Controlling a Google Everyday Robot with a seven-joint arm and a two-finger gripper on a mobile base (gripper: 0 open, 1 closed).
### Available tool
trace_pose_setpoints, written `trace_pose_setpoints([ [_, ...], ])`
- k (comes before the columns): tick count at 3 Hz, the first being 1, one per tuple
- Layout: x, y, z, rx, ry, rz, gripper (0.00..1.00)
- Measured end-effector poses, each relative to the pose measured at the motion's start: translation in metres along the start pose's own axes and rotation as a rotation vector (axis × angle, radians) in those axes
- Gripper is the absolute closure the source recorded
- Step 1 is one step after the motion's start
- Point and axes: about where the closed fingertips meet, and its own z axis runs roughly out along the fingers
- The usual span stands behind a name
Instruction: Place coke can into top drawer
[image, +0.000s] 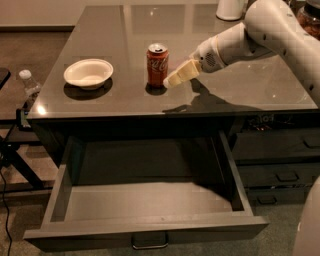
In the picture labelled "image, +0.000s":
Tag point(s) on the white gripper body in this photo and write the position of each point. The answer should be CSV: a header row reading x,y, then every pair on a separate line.
x,y
207,56

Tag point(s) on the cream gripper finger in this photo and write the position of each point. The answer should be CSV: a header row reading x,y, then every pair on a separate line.
x,y
186,71

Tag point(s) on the red coke can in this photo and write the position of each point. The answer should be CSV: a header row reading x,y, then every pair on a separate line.
x,y
157,64

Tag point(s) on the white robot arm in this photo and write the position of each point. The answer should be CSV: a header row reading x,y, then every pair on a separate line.
x,y
268,26

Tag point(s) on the right lower drawer unit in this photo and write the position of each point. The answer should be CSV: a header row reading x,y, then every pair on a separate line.
x,y
278,156

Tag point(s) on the open grey top drawer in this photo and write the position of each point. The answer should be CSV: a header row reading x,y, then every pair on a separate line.
x,y
106,191

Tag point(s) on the white cylindrical container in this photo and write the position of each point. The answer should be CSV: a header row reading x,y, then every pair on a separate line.
x,y
230,10

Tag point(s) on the grey cabinet with countertop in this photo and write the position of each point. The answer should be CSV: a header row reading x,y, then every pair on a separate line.
x,y
126,107

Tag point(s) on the glass snack jar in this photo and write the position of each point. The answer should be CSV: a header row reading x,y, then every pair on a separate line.
x,y
308,17

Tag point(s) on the white paper bowl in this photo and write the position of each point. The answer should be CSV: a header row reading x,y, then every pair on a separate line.
x,y
88,74

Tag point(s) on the clear plastic water bottle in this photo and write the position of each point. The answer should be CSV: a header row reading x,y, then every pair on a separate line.
x,y
31,86

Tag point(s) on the metal drawer handle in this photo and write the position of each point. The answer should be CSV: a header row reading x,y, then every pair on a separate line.
x,y
149,240

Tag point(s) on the black side table frame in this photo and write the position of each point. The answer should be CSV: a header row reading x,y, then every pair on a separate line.
x,y
21,133

